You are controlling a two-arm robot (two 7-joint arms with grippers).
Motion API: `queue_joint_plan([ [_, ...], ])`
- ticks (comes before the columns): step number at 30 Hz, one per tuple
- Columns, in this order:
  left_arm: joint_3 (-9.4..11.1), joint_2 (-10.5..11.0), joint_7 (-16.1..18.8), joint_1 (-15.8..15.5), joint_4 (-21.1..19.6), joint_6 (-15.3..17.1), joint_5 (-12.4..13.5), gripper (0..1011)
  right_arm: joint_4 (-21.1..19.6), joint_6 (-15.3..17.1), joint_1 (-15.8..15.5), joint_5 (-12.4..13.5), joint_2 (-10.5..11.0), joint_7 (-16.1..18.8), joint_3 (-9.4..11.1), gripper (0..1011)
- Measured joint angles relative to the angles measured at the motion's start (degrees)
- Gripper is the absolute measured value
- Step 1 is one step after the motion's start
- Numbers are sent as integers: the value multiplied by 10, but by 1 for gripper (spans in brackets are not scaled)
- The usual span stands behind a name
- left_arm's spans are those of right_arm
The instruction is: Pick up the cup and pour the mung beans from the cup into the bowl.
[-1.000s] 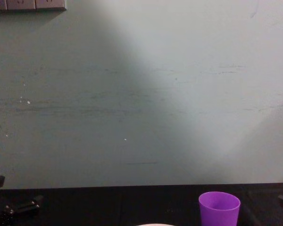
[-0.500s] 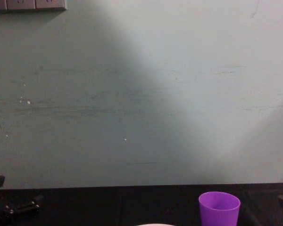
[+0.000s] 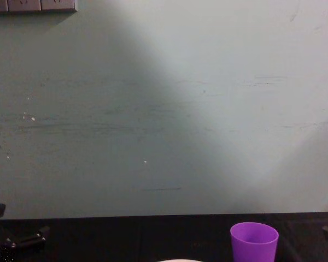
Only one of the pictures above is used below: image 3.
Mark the purple plastic cup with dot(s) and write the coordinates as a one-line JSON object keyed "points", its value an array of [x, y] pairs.
{"points": [[252, 245]]}

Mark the black table cloth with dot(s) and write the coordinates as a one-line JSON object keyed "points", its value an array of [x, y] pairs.
{"points": [[142, 240]]}

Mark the white round plate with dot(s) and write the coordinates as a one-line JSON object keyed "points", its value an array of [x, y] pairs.
{"points": [[180, 261]]}

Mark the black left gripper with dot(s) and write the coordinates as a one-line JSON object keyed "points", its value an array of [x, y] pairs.
{"points": [[1, 253]]}

